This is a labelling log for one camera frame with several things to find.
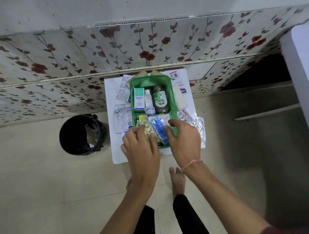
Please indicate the person's left hand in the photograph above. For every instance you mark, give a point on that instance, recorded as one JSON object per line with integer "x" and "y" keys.
{"x": 142, "y": 159}

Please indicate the person's right hand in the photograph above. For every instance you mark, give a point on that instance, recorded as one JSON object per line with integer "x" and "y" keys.
{"x": 185, "y": 144}

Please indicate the person's right thumb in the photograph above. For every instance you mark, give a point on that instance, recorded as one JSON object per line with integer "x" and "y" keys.
{"x": 169, "y": 137}

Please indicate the person's left middle finger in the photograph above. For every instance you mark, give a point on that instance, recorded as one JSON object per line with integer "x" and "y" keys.
{"x": 138, "y": 133}

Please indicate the person's left little finger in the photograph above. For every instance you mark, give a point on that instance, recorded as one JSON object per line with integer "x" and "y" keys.
{"x": 123, "y": 148}

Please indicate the golden capsule blister strip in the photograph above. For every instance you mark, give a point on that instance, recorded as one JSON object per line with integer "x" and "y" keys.
{"x": 147, "y": 131}

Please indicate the person's left forearm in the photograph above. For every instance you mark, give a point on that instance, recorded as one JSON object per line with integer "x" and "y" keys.
{"x": 128, "y": 212}

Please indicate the person's right forearm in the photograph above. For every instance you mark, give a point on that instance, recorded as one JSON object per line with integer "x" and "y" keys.
{"x": 222, "y": 202}

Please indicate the blue and white packet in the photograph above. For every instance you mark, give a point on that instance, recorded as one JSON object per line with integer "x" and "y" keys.
{"x": 159, "y": 130}

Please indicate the yellow green packet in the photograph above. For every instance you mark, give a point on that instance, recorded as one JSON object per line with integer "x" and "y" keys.
{"x": 142, "y": 119}

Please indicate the clear plastic sachet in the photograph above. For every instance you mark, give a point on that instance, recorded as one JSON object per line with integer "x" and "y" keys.
{"x": 165, "y": 118}

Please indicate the large silver blister pack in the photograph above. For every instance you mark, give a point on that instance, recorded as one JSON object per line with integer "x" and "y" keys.
{"x": 123, "y": 120}

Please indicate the red printed blister pack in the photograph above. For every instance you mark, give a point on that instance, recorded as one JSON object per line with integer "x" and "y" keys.
{"x": 184, "y": 114}

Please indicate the small silver blister pack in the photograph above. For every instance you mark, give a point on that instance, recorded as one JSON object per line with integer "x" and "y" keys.
{"x": 120, "y": 106}

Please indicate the crumpled silver foil strip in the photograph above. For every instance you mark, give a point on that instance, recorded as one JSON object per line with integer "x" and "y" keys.
{"x": 200, "y": 130}

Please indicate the small white plastic bottle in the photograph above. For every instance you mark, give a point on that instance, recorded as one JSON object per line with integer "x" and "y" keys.
{"x": 149, "y": 103}

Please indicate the white paper scrap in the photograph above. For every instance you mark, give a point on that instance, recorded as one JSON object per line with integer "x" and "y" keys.
{"x": 91, "y": 138}

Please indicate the white and green medicine box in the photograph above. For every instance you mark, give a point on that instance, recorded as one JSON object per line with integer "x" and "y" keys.
{"x": 139, "y": 98}

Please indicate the brown antiseptic bottle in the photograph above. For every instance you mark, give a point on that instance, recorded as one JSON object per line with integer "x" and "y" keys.
{"x": 160, "y": 101}

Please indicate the white cotton bag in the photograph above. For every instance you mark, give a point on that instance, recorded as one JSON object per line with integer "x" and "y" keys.
{"x": 179, "y": 97}

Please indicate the person's right foot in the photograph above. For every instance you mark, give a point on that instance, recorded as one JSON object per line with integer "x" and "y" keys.
{"x": 178, "y": 182}

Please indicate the white printed cardboard box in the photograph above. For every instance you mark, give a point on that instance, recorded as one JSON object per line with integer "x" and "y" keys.
{"x": 111, "y": 96}

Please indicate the green plastic tray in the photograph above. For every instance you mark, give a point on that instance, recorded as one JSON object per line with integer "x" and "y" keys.
{"x": 149, "y": 82}

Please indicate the black dustbin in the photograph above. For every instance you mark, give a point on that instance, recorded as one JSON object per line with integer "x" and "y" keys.
{"x": 72, "y": 135}

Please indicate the brown paper flap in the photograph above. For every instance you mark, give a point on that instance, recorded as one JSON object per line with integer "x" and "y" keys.
{"x": 144, "y": 73}

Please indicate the black left trouser leg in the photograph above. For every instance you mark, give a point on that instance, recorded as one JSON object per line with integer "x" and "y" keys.
{"x": 147, "y": 221}

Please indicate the black trouser leg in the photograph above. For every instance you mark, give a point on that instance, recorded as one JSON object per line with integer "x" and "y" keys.
{"x": 187, "y": 217}
{"x": 147, "y": 221}

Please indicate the black right trouser leg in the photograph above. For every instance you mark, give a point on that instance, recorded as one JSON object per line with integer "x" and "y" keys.
{"x": 187, "y": 217}

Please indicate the white cabinet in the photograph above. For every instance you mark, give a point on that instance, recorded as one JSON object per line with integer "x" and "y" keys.
{"x": 298, "y": 67}

